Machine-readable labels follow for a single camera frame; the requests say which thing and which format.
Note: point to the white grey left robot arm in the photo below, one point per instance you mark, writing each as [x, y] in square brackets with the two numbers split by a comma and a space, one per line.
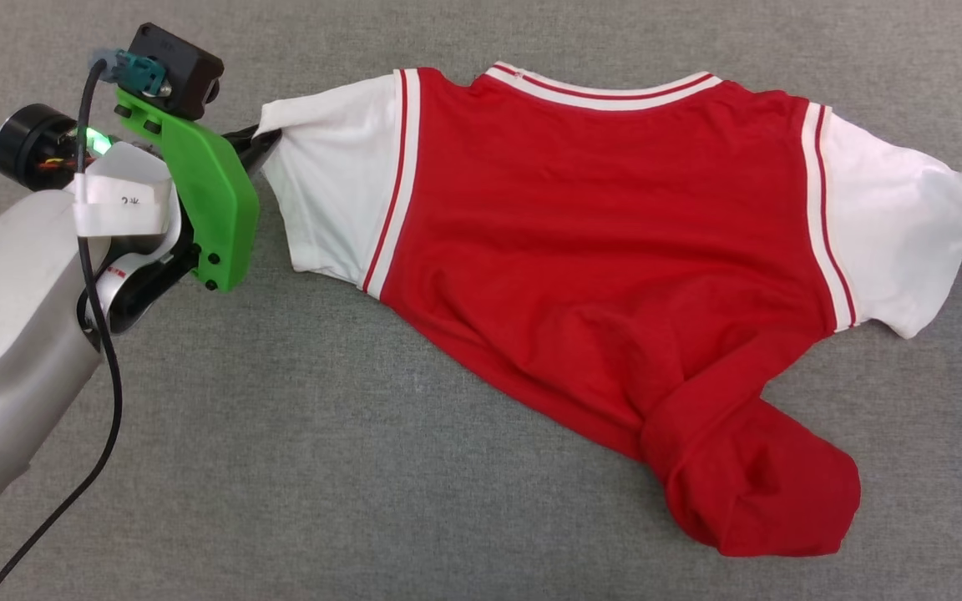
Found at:
[5, 334]

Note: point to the grey fabric sofa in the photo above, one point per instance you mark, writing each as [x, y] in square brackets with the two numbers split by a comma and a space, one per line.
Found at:
[281, 459]

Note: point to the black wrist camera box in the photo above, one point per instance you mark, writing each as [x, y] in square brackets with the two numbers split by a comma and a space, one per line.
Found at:
[184, 71]

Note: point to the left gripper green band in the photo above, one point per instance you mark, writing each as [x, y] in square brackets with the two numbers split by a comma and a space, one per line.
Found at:
[214, 200]

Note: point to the red and white t-shirt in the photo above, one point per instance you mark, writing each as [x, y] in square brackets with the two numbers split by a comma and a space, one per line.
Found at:
[598, 250]

